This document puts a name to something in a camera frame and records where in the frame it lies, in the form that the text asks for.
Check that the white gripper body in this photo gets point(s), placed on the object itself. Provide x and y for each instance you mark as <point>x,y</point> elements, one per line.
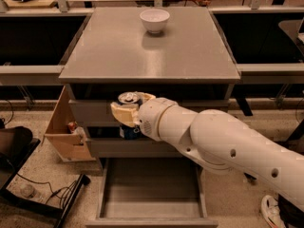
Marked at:
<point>153,117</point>

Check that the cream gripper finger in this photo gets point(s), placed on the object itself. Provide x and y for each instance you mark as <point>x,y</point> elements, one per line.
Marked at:
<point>144,97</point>
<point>127,114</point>

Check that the blue pepsi can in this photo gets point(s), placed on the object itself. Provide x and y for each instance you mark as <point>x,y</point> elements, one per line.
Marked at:
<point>126,132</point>

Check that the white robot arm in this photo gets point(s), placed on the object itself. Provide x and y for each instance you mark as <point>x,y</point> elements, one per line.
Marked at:
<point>218,142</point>

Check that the grey top drawer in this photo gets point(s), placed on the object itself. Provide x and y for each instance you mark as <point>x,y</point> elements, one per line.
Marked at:
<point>98,112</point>

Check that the grey middle drawer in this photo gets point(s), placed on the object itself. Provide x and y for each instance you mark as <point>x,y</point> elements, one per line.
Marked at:
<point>121,148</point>

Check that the grey drawer cabinet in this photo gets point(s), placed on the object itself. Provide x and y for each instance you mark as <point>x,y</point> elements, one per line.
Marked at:
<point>115,54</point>

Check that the grey open bottom drawer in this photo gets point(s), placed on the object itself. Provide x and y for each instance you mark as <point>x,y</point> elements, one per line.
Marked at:
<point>151,193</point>

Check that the red snack packet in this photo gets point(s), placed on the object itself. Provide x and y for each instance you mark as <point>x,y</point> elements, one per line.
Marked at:
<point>72,126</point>

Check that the brown cardboard box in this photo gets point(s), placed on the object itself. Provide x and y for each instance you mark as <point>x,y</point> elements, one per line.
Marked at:
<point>71,147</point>

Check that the white ceramic bowl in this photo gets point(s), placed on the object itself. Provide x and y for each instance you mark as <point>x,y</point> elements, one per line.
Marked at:
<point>154,20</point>

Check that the black bar on floor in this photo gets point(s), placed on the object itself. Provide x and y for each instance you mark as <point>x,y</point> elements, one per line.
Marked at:
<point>250,177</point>

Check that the clear plastic bottle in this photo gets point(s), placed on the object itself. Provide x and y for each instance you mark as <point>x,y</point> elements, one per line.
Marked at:
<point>30,192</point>

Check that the white sneaker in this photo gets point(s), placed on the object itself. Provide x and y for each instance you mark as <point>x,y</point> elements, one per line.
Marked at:
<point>270,212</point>

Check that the dark trouser leg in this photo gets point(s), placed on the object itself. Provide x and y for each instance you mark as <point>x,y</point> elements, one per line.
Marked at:
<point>290,214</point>

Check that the black cart frame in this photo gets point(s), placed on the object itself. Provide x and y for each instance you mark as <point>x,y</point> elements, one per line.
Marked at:
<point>16,146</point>

